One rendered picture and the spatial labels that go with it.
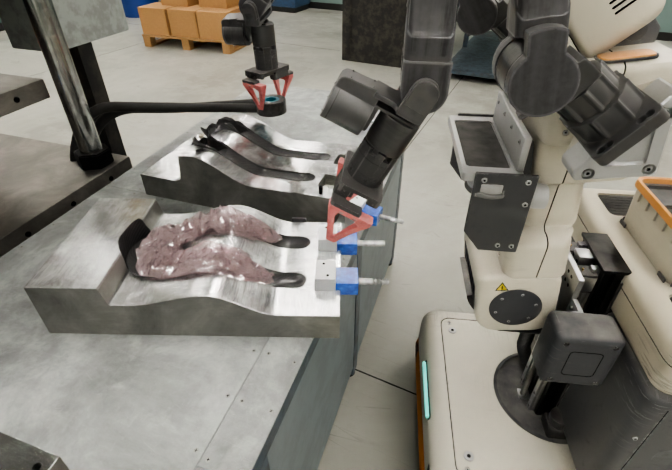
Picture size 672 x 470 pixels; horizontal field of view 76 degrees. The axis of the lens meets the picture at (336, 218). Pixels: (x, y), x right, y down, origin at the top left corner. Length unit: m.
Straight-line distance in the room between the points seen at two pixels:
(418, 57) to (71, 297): 0.64
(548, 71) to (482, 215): 0.32
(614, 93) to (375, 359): 1.34
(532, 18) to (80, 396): 0.79
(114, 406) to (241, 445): 0.20
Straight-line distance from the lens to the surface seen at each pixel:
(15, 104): 1.35
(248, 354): 0.76
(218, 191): 1.06
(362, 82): 0.57
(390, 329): 1.84
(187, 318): 0.78
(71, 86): 1.36
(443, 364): 1.41
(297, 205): 0.97
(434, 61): 0.55
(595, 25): 0.73
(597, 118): 0.61
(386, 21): 4.94
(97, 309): 0.82
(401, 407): 1.64
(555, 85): 0.56
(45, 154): 1.60
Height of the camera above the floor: 1.40
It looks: 36 degrees down
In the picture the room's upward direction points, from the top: straight up
